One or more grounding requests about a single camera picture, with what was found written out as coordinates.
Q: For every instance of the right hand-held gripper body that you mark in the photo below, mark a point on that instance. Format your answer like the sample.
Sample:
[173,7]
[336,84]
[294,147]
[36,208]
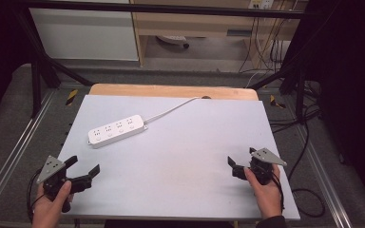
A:
[261,164]

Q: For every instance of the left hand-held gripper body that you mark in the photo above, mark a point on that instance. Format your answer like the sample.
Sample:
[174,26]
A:
[51,168]

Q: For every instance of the person's right hand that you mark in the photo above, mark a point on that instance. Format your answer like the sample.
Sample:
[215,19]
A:
[266,196]

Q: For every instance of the person's left hand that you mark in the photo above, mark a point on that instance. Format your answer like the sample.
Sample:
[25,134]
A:
[49,209]

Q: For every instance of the white power strip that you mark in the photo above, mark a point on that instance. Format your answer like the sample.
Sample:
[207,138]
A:
[117,130]

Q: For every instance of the yellow black tape marker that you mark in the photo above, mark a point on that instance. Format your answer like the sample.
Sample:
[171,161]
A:
[71,97]
[277,102]

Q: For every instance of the person's dark right sleeve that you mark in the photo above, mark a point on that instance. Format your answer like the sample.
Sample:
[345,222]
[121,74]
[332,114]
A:
[272,222]

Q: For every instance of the wooden table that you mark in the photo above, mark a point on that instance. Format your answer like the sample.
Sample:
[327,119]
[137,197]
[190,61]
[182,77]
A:
[171,91]

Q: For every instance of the black curtain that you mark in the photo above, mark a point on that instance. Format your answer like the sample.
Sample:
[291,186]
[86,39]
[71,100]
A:
[351,95]
[0,47]

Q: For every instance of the white cabinet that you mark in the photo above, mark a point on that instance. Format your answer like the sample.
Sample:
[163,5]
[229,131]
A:
[82,34]

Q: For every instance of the grey power strip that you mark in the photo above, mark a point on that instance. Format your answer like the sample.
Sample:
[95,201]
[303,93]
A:
[172,39]

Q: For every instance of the light wooden desk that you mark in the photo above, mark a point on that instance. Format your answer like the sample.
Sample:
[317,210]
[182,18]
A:
[196,23]

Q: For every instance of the aluminium rail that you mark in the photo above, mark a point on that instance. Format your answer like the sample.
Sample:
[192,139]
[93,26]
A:
[323,177]
[12,152]

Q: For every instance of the black metal frame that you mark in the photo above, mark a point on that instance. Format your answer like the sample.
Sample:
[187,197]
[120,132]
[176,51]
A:
[38,79]

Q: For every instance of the white wall socket strip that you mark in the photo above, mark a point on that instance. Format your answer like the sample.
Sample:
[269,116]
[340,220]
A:
[261,3]

